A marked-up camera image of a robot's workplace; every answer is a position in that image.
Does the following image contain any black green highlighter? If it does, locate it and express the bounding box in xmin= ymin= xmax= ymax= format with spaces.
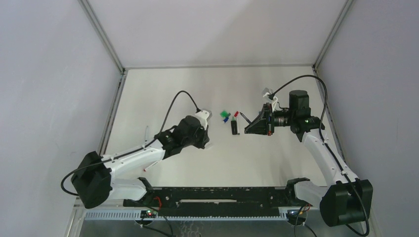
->
xmin=230 ymin=117 xmax=238 ymax=135

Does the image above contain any black thin pen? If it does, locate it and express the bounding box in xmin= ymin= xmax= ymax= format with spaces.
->
xmin=239 ymin=112 xmax=251 ymax=124

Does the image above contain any white marker red tip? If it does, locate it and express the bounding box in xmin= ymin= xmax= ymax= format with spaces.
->
xmin=143 ymin=161 xmax=158 ymax=172

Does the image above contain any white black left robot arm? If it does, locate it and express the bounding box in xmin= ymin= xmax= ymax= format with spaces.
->
xmin=71 ymin=110 xmax=211 ymax=209

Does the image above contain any green highlighter cap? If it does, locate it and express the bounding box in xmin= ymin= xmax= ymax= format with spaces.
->
xmin=220 ymin=111 xmax=228 ymax=118

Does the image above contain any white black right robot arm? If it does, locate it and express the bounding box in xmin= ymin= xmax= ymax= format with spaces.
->
xmin=244 ymin=90 xmax=373 ymax=227

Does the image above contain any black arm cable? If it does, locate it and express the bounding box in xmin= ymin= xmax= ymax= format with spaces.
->
xmin=270 ymin=75 xmax=371 ymax=237
xmin=60 ymin=90 xmax=202 ymax=197

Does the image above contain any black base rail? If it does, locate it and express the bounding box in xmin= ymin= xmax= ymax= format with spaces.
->
xmin=123 ymin=186 xmax=318 ymax=218

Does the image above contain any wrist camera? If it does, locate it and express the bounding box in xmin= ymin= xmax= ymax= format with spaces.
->
xmin=194 ymin=110 xmax=212 ymax=130
xmin=262 ymin=88 xmax=278 ymax=109

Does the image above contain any white marker green end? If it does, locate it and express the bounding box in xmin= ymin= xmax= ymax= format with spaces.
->
xmin=235 ymin=116 xmax=240 ymax=135

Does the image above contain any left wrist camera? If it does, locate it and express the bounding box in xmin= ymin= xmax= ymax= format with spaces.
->
xmin=194 ymin=110 xmax=212 ymax=130

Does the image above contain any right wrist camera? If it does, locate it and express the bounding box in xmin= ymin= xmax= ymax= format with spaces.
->
xmin=262 ymin=88 xmax=278 ymax=109

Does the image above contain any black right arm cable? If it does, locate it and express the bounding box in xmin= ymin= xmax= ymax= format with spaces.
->
xmin=270 ymin=75 xmax=371 ymax=237

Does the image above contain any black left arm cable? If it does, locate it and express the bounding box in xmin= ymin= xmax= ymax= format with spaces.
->
xmin=60 ymin=90 xmax=202 ymax=197

